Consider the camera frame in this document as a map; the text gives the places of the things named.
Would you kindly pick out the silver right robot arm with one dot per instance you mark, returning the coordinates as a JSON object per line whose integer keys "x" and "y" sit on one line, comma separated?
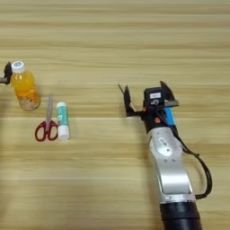
{"x": 170, "y": 167}

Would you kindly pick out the blue plastic bar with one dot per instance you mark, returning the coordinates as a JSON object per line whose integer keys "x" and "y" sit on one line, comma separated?
{"x": 169, "y": 116}

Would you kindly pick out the green white glue stick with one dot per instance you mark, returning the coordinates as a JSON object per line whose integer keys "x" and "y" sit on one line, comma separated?
{"x": 63, "y": 119}

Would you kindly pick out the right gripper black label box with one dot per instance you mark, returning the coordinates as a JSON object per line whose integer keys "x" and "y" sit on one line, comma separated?
{"x": 154, "y": 100}

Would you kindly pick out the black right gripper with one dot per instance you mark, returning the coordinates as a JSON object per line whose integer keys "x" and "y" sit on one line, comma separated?
{"x": 152, "y": 119}

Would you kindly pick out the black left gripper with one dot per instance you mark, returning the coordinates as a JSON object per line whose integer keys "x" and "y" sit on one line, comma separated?
{"x": 2, "y": 81}

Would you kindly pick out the orange juice bottle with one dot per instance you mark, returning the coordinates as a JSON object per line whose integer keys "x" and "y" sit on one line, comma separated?
{"x": 25, "y": 86}

